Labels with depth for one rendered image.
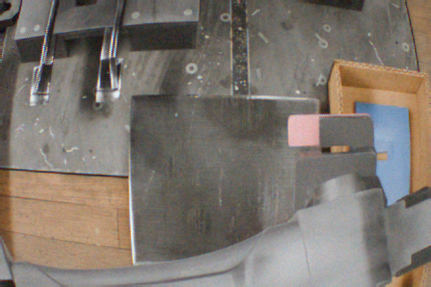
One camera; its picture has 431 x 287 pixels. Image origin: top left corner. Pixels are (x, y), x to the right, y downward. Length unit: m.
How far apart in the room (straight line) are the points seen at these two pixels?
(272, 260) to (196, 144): 0.45
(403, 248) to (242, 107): 0.42
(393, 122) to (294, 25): 0.15
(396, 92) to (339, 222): 0.50
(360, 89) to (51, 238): 0.35
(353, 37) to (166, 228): 0.28
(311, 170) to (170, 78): 0.33
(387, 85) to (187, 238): 0.25
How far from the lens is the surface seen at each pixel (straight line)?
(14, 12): 1.04
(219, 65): 1.07
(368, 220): 0.60
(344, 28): 1.10
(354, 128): 0.77
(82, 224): 1.03
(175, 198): 1.01
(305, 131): 0.77
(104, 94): 0.97
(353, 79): 1.05
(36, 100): 0.98
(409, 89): 1.07
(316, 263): 0.59
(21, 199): 1.04
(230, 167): 1.02
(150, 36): 1.03
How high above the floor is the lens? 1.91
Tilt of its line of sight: 75 degrees down
